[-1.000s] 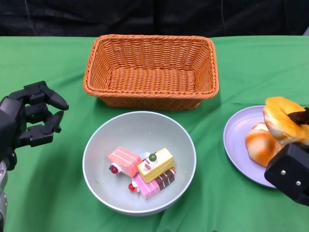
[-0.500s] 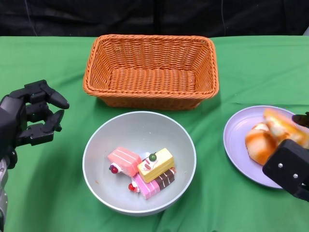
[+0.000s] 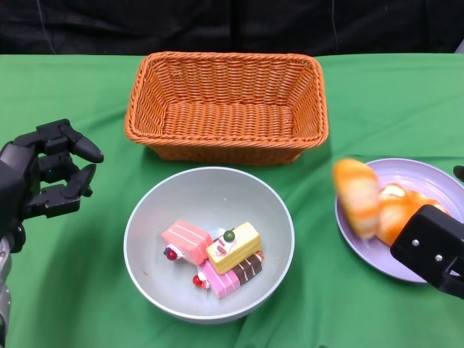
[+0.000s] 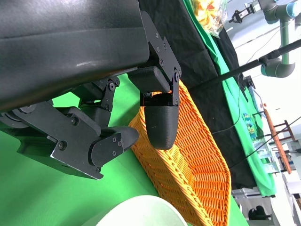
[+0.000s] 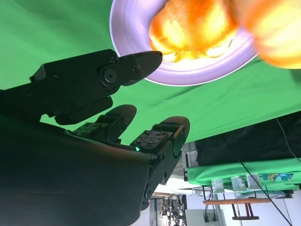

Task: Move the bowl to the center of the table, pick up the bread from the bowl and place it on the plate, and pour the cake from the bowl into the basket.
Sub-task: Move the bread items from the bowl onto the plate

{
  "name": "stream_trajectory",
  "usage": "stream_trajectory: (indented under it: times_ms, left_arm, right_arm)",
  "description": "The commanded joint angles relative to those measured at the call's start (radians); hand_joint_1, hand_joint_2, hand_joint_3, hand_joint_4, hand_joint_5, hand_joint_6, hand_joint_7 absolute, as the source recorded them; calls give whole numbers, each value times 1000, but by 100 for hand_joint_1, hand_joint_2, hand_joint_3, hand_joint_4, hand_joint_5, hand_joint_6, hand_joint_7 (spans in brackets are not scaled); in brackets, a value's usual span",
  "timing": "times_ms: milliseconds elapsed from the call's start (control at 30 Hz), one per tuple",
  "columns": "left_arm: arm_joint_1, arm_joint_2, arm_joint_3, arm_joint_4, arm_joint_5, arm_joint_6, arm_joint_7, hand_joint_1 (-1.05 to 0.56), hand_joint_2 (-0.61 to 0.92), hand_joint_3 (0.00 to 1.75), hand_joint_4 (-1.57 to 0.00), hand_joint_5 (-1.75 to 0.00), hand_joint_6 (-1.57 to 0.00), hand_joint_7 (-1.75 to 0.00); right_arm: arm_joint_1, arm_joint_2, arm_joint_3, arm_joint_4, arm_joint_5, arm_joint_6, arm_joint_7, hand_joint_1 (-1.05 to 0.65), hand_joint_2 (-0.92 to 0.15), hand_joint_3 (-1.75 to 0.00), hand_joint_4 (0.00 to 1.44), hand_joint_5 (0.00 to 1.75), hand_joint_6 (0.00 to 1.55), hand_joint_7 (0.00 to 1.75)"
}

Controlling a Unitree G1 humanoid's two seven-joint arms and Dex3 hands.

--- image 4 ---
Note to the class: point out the black backdrop cloth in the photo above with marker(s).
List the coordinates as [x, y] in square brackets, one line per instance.
[188, 35]

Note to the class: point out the brown wooden chair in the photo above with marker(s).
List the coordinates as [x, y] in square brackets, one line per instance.
[276, 139]

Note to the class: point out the green tablecloth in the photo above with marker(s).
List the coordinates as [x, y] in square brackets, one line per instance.
[28, 188]

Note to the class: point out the orange wicker basket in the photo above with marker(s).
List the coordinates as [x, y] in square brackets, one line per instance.
[192, 164]

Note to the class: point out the green cloth with cartoon print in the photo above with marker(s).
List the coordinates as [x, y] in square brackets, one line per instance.
[225, 77]

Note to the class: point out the pale grey-green bowl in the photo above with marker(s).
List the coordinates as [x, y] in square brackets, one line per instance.
[141, 212]

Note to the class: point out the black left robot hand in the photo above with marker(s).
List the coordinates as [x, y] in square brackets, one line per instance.
[70, 58]

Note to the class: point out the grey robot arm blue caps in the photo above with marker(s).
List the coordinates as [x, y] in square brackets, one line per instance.
[285, 47]

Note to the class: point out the black pole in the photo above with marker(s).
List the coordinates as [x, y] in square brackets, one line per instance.
[270, 56]

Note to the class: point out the yellow snack bag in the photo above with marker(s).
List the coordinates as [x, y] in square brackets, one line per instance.
[209, 16]

